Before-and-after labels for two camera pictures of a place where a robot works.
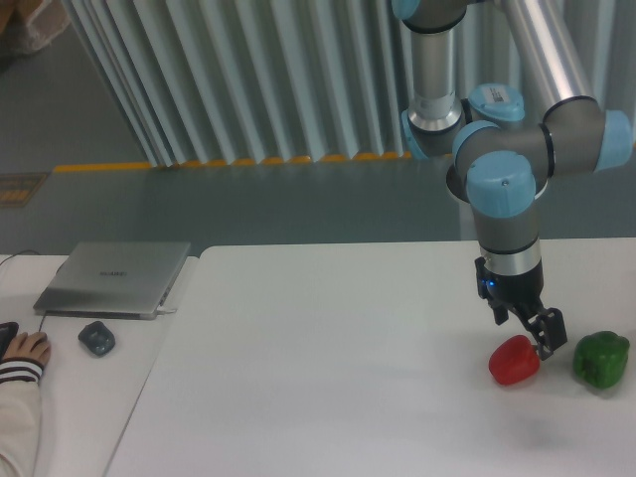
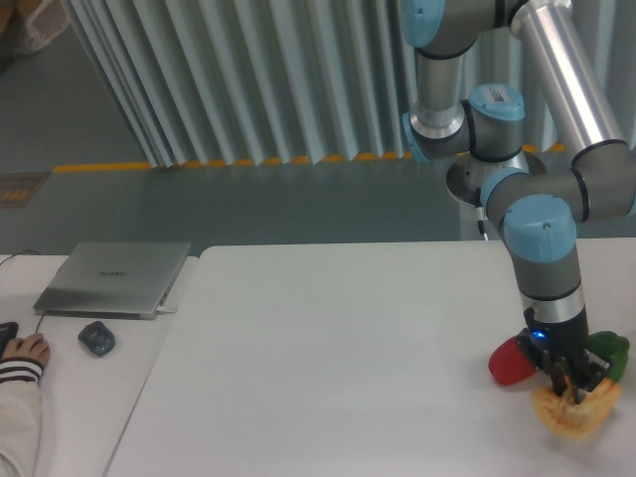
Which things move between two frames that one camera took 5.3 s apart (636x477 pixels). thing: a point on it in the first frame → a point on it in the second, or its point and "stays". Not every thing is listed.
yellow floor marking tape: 231,162 stays
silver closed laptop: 113,279 stays
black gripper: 522,291 → 559,351
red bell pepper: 513,360 stays
